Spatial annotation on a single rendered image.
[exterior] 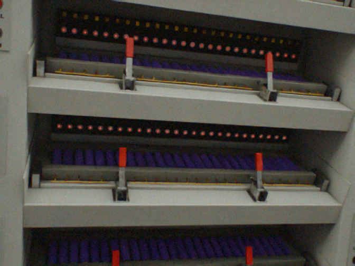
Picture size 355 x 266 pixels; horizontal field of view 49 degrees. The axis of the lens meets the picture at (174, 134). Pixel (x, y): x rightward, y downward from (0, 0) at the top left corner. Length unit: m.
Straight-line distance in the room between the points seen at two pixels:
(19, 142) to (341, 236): 0.64
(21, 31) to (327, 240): 0.71
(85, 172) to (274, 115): 0.37
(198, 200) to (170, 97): 0.20
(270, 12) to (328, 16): 0.12
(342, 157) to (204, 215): 0.31
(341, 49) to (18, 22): 0.63
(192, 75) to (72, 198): 0.31
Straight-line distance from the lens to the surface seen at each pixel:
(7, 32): 0.65
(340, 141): 0.87
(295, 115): 0.77
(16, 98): 0.65
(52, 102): 0.65
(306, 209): 0.82
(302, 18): 0.78
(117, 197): 0.68
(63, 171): 0.73
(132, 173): 0.74
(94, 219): 0.69
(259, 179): 0.77
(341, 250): 0.89
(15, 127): 0.65
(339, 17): 0.82
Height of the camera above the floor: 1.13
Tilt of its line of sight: 6 degrees down
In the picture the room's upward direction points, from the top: 5 degrees clockwise
